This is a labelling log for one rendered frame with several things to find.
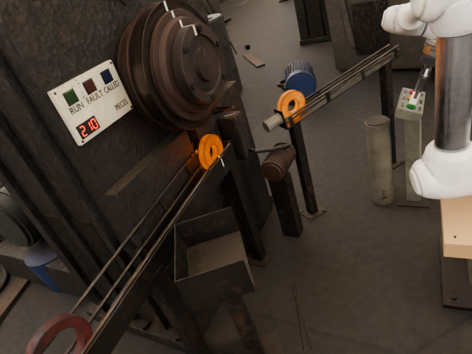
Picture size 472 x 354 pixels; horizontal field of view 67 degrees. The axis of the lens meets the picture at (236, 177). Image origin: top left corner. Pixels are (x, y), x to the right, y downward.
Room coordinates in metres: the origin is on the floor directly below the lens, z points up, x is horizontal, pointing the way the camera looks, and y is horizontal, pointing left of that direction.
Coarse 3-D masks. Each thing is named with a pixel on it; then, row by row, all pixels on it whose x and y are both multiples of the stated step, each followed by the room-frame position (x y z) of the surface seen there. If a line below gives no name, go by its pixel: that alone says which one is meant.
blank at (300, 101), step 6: (294, 90) 1.68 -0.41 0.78; (282, 96) 1.66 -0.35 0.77; (288, 96) 1.65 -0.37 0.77; (294, 96) 1.66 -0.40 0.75; (300, 96) 1.67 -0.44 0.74; (282, 102) 1.64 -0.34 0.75; (288, 102) 1.65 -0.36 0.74; (300, 102) 1.67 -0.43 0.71; (282, 108) 1.63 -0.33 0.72; (294, 108) 1.68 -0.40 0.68; (288, 114) 1.64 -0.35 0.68; (294, 114) 1.65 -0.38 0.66; (294, 120) 1.65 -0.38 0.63
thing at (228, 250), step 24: (216, 216) 0.99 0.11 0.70; (192, 240) 0.99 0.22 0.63; (216, 240) 0.98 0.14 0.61; (240, 240) 0.94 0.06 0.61; (192, 264) 0.91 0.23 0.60; (216, 264) 0.87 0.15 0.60; (240, 264) 0.73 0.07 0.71; (192, 288) 0.73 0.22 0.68; (216, 288) 0.73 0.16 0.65; (240, 288) 0.73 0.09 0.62; (240, 312) 0.86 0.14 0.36; (240, 336) 0.86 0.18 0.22; (264, 336) 0.97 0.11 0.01
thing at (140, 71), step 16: (176, 0) 1.44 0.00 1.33; (144, 16) 1.34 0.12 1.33; (160, 16) 1.34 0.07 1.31; (144, 32) 1.26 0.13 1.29; (144, 48) 1.23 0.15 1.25; (144, 64) 1.21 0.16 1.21; (144, 80) 1.20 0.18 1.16; (144, 96) 1.23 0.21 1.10; (160, 112) 1.20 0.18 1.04; (192, 128) 1.30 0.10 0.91
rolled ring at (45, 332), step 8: (48, 320) 0.71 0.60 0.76; (56, 320) 0.70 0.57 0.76; (64, 320) 0.70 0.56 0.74; (72, 320) 0.72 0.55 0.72; (80, 320) 0.73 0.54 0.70; (40, 328) 0.68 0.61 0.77; (48, 328) 0.68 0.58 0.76; (56, 328) 0.68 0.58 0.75; (64, 328) 0.70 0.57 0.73; (72, 328) 0.73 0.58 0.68; (80, 328) 0.72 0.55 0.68; (88, 328) 0.73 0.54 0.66; (32, 336) 0.67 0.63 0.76; (40, 336) 0.66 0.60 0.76; (48, 336) 0.66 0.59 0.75; (80, 336) 0.72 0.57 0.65; (88, 336) 0.72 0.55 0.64; (32, 344) 0.64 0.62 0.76; (40, 344) 0.64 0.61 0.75; (80, 344) 0.71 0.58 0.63; (32, 352) 0.63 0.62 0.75; (40, 352) 0.64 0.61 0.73
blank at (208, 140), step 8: (208, 136) 1.39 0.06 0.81; (216, 136) 1.43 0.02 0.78; (200, 144) 1.37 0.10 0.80; (208, 144) 1.37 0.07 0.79; (216, 144) 1.42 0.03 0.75; (200, 152) 1.35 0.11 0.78; (208, 152) 1.36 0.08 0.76; (216, 152) 1.42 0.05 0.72; (200, 160) 1.34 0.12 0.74; (208, 160) 1.34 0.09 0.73
